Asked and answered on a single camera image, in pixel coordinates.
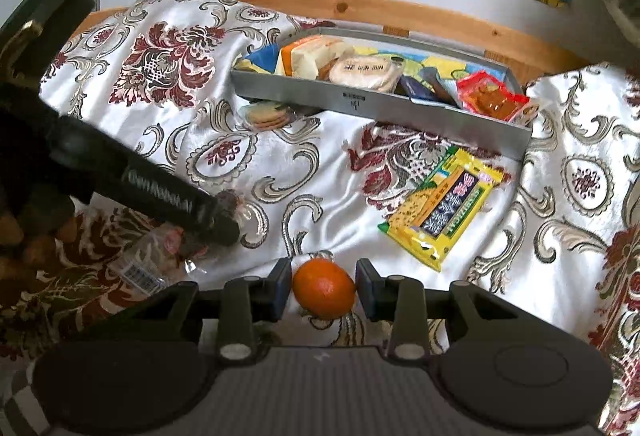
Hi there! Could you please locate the yellow cracker packet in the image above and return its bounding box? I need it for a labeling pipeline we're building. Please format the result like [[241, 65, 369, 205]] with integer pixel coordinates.
[[376, 145, 505, 273]]

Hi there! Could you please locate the floral printed bedspread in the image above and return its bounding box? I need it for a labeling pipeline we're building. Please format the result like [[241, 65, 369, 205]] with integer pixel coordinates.
[[0, 0, 640, 436]]

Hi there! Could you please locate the dark blue snack packet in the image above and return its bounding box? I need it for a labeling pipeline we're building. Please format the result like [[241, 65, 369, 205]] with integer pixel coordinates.
[[397, 75, 437, 100]]

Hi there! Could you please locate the orange fruit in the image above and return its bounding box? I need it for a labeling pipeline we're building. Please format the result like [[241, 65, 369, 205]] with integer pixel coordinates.
[[292, 258, 357, 321]]

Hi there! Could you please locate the person's left hand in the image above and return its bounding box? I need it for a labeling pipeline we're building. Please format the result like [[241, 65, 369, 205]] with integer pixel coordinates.
[[0, 208, 81, 279]]

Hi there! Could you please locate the striped cloth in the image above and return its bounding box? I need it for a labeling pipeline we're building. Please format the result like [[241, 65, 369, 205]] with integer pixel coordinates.
[[0, 356, 53, 436]]

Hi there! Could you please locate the clear round biscuit packet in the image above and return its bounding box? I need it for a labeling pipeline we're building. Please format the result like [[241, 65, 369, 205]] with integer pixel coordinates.
[[239, 101, 297, 133]]

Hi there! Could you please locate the orange sandwich bread packet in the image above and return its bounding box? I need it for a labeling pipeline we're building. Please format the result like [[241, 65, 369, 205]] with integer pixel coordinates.
[[276, 35, 357, 80]]

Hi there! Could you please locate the round white pastry packet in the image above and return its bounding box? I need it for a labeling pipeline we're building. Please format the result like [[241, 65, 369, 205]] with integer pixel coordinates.
[[327, 57, 402, 94]]

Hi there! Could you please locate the red snack packet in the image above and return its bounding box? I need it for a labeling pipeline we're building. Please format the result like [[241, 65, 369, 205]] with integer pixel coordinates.
[[455, 70, 540, 125]]

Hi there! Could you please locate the grey metal tray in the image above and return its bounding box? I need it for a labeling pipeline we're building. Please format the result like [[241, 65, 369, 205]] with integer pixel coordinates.
[[230, 27, 534, 163]]

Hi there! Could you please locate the wooden bed frame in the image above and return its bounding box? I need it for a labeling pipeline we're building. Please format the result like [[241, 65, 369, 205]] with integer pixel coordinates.
[[75, 0, 593, 87]]

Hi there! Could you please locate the brown snack packet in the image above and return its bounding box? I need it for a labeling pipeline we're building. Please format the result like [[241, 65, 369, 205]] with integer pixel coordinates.
[[424, 67, 465, 111]]

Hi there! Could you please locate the clear dark snack packet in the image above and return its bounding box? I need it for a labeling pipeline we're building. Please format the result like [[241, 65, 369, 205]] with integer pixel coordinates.
[[106, 190, 252, 296]]

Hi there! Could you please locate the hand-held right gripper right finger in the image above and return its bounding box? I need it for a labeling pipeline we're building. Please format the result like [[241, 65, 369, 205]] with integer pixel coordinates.
[[355, 258, 531, 364]]

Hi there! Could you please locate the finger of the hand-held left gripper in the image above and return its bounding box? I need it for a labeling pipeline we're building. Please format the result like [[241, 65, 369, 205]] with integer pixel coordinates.
[[207, 196, 242, 247]]

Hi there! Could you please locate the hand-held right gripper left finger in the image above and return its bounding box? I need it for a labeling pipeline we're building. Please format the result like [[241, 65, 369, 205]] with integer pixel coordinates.
[[100, 258, 293, 364]]

